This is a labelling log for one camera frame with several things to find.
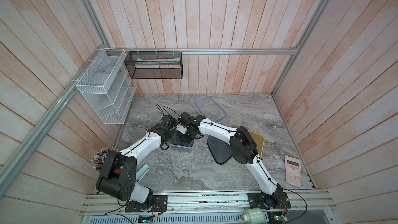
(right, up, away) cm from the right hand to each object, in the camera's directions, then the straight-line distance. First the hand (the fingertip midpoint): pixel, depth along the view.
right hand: (185, 139), depth 95 cm
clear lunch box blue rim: (-2, -3, -9) cm, 10 cm away
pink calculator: (+60, -14, -12) cm, 63 cm away
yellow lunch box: (+44, +1, -6) cm, 45 cm away
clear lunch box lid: (+18, +19, +16) cm, 31 cm away
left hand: (-9, +3, -4) cm, 10 cm away
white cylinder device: (+31, -26, -32) cm, 51 cm away
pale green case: (-22, -14, -15) cm, 30 cm away
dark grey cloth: (0, +2, -11) cm, 12 cm away
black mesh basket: (-17, +46, -5) cm, 49 cm away
